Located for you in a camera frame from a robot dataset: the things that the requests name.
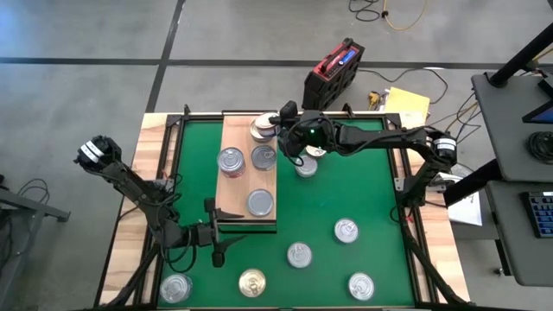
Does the black tool case cable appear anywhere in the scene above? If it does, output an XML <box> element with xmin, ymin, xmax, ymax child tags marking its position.
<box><xmin>357</xmin><ymin>67</ymin><xmax>449</xmax><ymax>106</ymax></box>

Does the coiled black cable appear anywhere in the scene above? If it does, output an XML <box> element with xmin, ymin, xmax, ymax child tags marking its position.
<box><xmin>526</xmin><ymin>130</ymin><xmax>553</xmax><ymax>165</ymax></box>

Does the tablet with blue screen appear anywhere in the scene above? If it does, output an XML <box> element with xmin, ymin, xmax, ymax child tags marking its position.
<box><xmin>521</xmin><ymin>77</ymin><xmax>553</xmax><ymax>125</ymax></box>

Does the yellow floor cable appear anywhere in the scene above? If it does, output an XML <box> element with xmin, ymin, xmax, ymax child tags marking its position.
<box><xmin>382</xmin><ymin>0</ymin><xmax>429</xmax><ymax>32</ymax></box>

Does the red and black tool case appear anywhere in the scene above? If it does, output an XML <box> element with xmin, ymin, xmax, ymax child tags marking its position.
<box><xmin>301</xmin><ymin>37</ymin><xmax>366</xmax><ymax>112</ymax></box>

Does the grey metal stand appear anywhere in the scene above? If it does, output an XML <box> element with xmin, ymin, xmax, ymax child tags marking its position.
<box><xmin>0</xmin><ymin>175</ymin><xmax>72</xmax><ymax>311</ymax></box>

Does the keypad with coloured keys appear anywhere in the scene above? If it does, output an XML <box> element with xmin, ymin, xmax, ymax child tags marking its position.
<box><xmin>520</xmin><ymin>191</ymin><xmax>553</xmax><ymax>239</ymax></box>

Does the blue-label silver-lid can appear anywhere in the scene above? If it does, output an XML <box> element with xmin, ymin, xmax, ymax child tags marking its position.
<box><xmin>159</xmin><ymin>273</ymin><xmax>194</xmax><ymax>305</ymax></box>

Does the grey keypad desk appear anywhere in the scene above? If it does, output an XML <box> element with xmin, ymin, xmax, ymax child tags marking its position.
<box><xmin>486</xmin><ymin>179</ymin><xmax>553</xmax><ymax>287</ymax></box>

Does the teal tuna can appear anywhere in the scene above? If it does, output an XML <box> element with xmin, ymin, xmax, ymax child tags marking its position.
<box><xmin>286</xmin><ymin>241</ymin><xmax>314</xmax><ymax>270</ymax></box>
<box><xmin>333</xmin><ymin>218</ymin><xmax>360</xmax><ymax>244</ymax></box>

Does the yellow plug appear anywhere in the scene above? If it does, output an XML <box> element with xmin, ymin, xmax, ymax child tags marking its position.
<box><xmin>366</xmin><ymin>89</ymin><xmax>384</xmax><ymax>111</ymax></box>

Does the green-label silver-lid can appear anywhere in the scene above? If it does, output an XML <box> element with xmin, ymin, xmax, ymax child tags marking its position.
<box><xmin>251</xmin><ymin>144</ymin><xmax>278</xmax><ymax>172</ymax></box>

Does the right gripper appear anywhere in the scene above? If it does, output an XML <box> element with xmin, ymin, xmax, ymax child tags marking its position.
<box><xmin>268</xmin><ymin>100</ymin><xmax>340</xmax><ymax>159</ymax></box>

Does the wooden shelf black frame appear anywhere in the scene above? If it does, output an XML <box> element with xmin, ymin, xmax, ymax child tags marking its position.
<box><xmin>211</xmin><ymin>110</ymin><xmax>279</xmax><ymax>234</ymax></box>

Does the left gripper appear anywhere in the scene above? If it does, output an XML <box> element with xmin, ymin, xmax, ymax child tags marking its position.
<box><xmin>188</xmin><ymin>197</ymin><xmax>248</xmax><ymax>269</ymax></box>

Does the black cable bundle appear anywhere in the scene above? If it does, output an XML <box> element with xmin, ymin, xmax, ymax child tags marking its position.
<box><xmin>425</xmin><ymin>92</ymin><xmax>483</xmax><ymax>148</ymax></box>

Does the silver pull-tab lid can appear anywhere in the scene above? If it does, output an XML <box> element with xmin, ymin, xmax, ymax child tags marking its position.
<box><xmin>347</xmin><ymin>271</ymin><xmax>376</xmax><ymax>302</ymax></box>

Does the yellow envelope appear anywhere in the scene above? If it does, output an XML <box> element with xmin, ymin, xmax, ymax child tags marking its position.
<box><xmin>384</xmin><ymin>86</ymin><xmax>431</xmax><ymax>120</ymax></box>

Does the gold-lid can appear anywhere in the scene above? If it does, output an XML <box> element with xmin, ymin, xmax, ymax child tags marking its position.
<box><xmin>249</xmin><ymin>118</ymin><xmax>277</xmax><ymax>144</ymax></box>
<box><xmin>305</xmin><ymin>145</ymin><xmax>328</xmax><ymax>160</ymax></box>
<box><xmin>253</xmin><ymin>111</ymin><xmax>281</xmax><ymax>138</ymax></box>
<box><xmin>238</xmin><ymin>268</ymin><xmax>267</xmax><ymax>299</ymax></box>

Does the black pole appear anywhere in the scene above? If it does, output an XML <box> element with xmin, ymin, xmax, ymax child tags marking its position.
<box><xmin>489</xmin><ymin>21</ymin><xmax>553</xmax><ymax>89</ymax></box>

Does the white paper sheet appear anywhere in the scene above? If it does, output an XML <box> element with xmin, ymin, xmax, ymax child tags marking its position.
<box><xmin>447</xmin><ymin>191</ymin><xmax>484</xmax><ymax>227</ymax></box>

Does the black floor cable loop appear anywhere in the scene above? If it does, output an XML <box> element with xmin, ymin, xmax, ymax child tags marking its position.
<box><xmin>347</xmin><ymin>0</ymin><xmax>390</xmax><ymax>22</ymax></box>

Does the thin black floor cable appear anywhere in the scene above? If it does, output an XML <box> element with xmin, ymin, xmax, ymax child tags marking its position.
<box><xmin>16</xmin><ymin>178</ymin><xmax>51</xmax><ymax>204</ymax></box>

